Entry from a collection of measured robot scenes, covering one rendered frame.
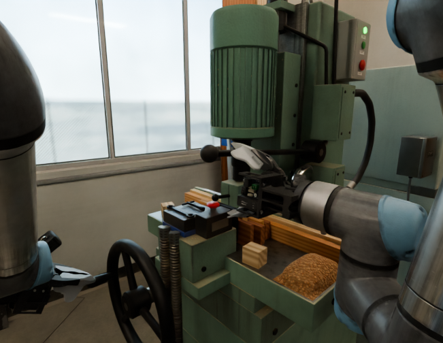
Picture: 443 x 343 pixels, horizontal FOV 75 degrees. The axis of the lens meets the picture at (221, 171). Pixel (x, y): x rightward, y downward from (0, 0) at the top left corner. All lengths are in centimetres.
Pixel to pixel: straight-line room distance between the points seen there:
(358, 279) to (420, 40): 31
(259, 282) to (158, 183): 168
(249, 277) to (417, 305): 39
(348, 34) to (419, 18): 53
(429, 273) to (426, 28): 27
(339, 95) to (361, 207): 47
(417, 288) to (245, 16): 62
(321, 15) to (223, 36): 30
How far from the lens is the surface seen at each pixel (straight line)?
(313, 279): 61
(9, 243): 49
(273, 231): 79
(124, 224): 221
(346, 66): 95
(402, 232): 41
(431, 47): 44
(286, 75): 84
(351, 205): 43
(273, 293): 64
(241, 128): 72
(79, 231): 214
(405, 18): 46
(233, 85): 73
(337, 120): 84
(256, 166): 55
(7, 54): 31
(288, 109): 85
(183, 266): 67
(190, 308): 92
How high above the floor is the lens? 124
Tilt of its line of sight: 13 degrees down
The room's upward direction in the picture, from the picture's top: straight up
